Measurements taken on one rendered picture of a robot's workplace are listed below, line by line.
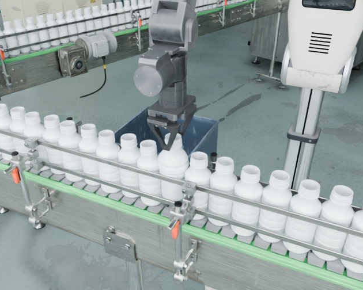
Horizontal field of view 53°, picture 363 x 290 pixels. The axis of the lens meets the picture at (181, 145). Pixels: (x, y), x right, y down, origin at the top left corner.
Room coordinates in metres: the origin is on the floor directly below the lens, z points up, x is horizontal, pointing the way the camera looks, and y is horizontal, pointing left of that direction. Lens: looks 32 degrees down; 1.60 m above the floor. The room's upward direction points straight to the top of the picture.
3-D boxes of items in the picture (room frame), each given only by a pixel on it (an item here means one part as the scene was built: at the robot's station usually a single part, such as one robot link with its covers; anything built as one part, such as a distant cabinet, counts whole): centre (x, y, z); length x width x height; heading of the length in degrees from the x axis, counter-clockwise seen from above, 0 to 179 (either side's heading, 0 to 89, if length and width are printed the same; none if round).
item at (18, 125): (0.89, 0.45, 1.08); 0.06 x 0.06 x 0.17
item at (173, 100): (0.69, 0.02, 1.30); 0.10 x 0.07 x 0.07; 155
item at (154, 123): (0.67, 0.03, 1.23); 0.07 x 0.07 x 0.09; 65
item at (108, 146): (0.76, 0.18, 1.08); 0.06 x 0.06 x 0.17
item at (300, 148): (1.19, -0.46, 0.74); 0.11 x 0.11 x 0.40; 65
